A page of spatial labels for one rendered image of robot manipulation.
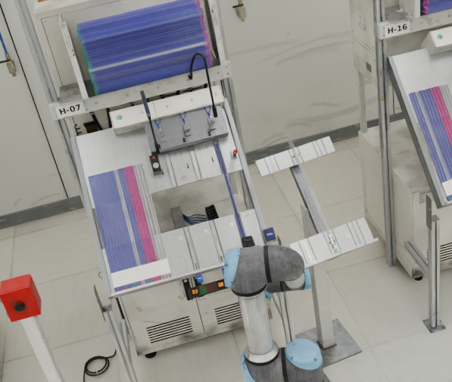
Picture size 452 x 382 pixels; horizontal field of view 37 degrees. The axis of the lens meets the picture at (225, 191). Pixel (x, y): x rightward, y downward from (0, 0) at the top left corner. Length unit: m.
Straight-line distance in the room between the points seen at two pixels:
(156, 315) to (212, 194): 0.67
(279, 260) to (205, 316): 1.38
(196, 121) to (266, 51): 1.74
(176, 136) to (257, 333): 1.03
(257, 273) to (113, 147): 1.14
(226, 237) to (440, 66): 1.24
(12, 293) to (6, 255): 1.71
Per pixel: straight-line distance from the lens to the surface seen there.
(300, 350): 2.34
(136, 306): 3.29
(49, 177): 4.76
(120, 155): 2.96
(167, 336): 3.43
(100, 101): 2.92
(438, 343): 3.43
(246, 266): 2.07
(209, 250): 2.84
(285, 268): 2.07
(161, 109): 2.93
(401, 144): 3.68
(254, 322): 2.21
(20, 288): 2.96
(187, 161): 2.93
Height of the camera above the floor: 2.46
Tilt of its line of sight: 32 degrees down
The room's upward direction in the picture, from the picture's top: 11 degrees counter-clockwise
